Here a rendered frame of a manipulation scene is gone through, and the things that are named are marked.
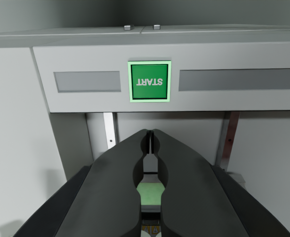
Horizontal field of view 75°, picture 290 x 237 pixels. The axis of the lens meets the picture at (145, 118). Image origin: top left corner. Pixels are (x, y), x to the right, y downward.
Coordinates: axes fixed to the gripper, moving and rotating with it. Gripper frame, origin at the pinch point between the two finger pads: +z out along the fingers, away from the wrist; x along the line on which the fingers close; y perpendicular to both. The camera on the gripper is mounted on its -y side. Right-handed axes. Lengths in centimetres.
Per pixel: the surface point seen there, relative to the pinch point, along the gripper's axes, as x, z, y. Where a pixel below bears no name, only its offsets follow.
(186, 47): 4.7, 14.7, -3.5
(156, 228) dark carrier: 1.5, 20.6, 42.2
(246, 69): 13.0, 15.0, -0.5
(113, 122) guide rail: -8.0, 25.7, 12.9
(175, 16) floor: 15, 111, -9
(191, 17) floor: 24, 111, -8
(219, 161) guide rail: 17.0, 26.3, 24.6
